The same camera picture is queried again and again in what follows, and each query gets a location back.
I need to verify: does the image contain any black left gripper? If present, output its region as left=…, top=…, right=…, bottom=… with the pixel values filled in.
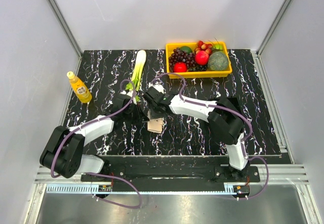
left=123, top=101, right=149, bottom=125

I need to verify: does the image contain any beige leather card holder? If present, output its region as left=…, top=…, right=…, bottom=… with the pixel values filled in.
left=147, top=118, right=164, bottom=134

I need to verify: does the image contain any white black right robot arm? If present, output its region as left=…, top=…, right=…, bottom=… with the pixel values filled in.
left=143, top=86, right=249, bottom=181

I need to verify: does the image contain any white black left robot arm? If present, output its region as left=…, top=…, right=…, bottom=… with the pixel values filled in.
left=39, top=94, right=149, bottom=181

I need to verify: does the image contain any green white leek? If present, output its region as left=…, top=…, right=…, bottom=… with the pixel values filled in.
left=126, top=50, right=146, bottom=92

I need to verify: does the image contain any red purple grape bunch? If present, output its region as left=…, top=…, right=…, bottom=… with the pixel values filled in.
left=168, top=48, right=196, bottom=72

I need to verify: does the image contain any dark blue grape bunch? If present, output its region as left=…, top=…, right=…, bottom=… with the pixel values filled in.
left=188, top=65, right=207, bottom=72

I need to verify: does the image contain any yellow juice bottle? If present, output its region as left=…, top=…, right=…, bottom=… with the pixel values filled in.
left=66, top=71, right=92, bottom=103

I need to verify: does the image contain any dark green avocado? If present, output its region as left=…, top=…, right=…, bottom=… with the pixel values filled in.
left=180, top=46, right=192, bottom=54

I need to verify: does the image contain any large red apple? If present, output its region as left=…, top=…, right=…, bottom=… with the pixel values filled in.
left=195, top=51, right=209, bottom=65

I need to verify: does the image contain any red cherry cluster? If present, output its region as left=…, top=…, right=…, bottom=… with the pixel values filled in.
left=194, top=40, right=213, bottom=55

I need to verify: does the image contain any yellow plastic fruit bin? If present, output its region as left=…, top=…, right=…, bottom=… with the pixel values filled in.
left=166, top=40, right=232, bottom=79

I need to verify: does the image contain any green netted melon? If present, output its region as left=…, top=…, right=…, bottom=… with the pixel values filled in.
left=208, top=52, right=229, bottom=71

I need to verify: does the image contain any bright green apple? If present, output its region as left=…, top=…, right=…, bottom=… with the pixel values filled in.
left=212, top=43, right=223, bottom=51

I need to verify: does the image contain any black metal base plate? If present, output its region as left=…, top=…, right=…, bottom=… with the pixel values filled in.
left=80, top=155, right=261, bottom=193

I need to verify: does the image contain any white slotted cable duct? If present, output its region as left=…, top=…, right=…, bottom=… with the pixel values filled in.
left=46, top=183, right=250, bottom=197

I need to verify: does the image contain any aluminium frame rail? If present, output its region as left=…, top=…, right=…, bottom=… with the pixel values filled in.
left=34, top=164, right=311, bottom=185

